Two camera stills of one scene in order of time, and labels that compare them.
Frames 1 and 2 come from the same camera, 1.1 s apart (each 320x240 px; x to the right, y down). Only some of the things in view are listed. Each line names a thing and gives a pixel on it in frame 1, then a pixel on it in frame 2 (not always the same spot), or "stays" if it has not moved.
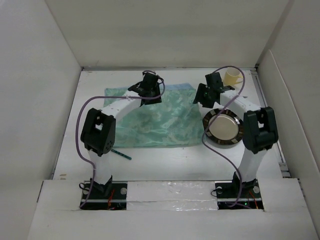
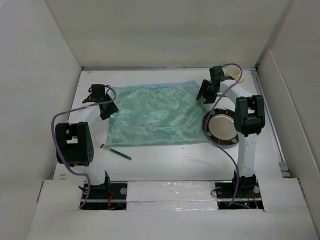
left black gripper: x=153 y=101 to x=112 y=110
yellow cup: x=232 y=76 stays
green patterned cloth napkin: x=175 y=122 stays
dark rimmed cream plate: x=226 y=129 stays
